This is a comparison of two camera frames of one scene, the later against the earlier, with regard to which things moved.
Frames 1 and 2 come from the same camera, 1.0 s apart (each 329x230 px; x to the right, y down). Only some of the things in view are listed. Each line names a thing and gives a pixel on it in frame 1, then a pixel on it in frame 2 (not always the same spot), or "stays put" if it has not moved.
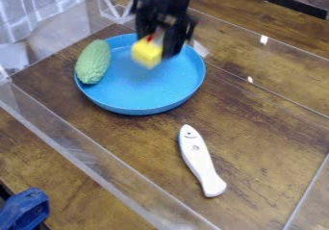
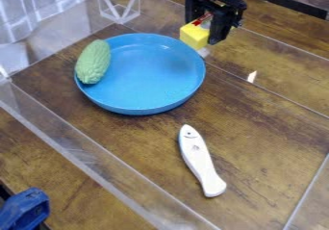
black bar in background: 285,2 stays put
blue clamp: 24,210 stays put
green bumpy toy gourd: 93,61 stays put
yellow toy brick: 148,52 → 194,36
